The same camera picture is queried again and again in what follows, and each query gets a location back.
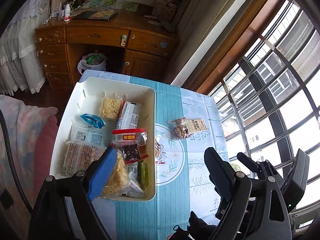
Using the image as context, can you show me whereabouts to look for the yellow puffed snack bag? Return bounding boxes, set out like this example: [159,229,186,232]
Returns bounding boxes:
[103,150,129,197]

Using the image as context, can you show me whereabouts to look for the clear bag of biscuits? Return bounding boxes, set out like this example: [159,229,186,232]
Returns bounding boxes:
[61,140,106,177]

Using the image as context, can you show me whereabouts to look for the clear bag with label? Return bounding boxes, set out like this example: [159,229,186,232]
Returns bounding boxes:
[70,124,111,147]

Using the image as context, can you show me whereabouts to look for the white crinkled snack bag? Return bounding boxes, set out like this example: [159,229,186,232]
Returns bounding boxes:
[120,163,144,198]

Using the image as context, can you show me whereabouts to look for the red-lid dried fruit packet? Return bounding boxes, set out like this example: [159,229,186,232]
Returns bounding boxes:
[111,128,148,164]

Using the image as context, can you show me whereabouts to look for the yellow-green pastry packet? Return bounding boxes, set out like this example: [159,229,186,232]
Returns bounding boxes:
[138,160,149,190]

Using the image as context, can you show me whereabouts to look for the blue foil candy packet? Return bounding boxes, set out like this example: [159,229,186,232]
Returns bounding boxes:
[80,113,106,129]

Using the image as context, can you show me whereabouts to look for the red and white snack bag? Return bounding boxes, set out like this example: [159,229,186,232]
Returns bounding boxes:
[116,101,141,129]

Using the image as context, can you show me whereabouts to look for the yellow rice cracker block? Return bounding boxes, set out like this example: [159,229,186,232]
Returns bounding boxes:
[99,97,122,121]

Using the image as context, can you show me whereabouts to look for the white plastic storage bin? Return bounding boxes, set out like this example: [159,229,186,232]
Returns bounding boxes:
[49,76,157,202]

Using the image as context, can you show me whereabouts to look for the beige soda cracker pack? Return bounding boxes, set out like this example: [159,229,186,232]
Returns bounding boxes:
[186,118,208,134]

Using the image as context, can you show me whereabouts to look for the small red-print nut packet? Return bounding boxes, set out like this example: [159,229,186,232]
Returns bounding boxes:
[155,137,167,164]

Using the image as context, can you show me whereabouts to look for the teal leaf-print tablecloth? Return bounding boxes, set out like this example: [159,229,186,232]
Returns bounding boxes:
[82,70,228,239]

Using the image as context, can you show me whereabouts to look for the mixed nuts clear packet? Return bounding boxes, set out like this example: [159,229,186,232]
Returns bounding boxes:
[169,117,193,139]

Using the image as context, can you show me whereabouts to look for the pastel patchwork blanket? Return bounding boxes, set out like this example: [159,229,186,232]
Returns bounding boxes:
[0,94,60,230]

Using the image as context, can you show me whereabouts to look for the metal window security grille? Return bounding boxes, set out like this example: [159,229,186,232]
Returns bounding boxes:
[210,0,319,218]

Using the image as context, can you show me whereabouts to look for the plastic trash bag under desk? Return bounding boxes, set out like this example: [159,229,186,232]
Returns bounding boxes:
[77,53,107,75]

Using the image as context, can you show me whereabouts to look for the wooden desk with drawers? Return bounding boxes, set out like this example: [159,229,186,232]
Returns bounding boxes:
[35,11,179,89]

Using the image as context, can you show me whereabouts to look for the white lace-covered furniture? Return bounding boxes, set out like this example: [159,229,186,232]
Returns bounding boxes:
[1,0,50,95]

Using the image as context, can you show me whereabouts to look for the book on desk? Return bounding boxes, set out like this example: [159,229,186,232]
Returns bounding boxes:
[72,9,118,21]

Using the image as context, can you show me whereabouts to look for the white red-cap bottle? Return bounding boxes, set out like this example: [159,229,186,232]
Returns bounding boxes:
[63,3,71,22]

